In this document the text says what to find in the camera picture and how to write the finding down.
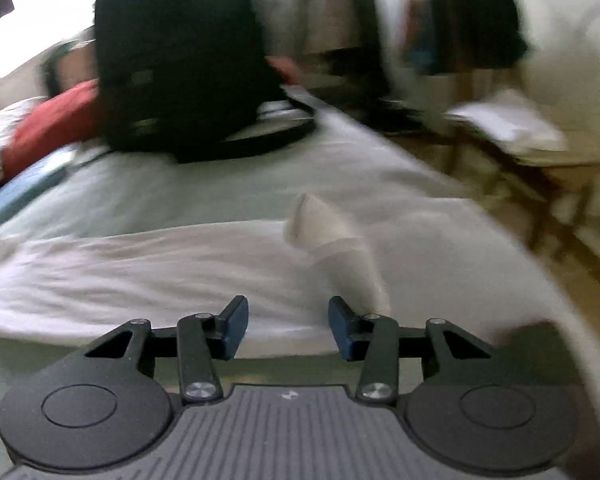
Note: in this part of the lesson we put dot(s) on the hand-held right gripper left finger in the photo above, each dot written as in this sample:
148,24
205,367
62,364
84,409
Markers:
235,325

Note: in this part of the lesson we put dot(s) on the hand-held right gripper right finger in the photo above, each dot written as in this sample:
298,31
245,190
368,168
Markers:
342,327

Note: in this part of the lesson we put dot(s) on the white t-shirt with blue print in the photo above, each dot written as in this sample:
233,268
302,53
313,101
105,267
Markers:
130,280

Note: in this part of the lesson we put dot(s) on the wooden chair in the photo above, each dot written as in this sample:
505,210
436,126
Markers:
530,170

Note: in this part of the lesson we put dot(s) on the blue book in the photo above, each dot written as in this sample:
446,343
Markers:
20,190

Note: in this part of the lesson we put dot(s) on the stack of papers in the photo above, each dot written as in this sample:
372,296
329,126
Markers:
510,120

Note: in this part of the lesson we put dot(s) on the black backpack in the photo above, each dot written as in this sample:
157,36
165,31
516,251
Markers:
180,60

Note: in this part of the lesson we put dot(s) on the red quilt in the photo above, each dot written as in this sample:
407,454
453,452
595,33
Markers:
50,120

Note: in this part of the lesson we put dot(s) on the window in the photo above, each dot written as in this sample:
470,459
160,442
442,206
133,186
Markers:
30,20

